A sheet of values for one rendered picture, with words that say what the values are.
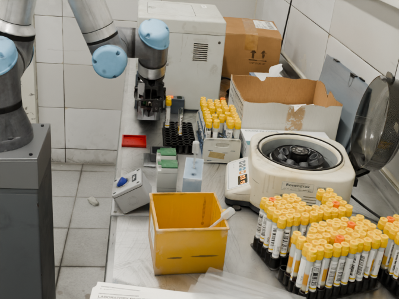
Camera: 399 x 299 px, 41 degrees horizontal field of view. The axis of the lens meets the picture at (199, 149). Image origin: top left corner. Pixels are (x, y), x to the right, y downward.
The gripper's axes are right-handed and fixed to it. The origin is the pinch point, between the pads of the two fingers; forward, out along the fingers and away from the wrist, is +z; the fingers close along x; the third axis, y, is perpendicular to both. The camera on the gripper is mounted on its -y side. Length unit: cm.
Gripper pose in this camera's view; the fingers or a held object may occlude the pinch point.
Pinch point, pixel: (148, 111)
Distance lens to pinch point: 161.3
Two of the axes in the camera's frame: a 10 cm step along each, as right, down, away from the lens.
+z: -1.2, 5.7, 8.1
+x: 9.9, 0.4, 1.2
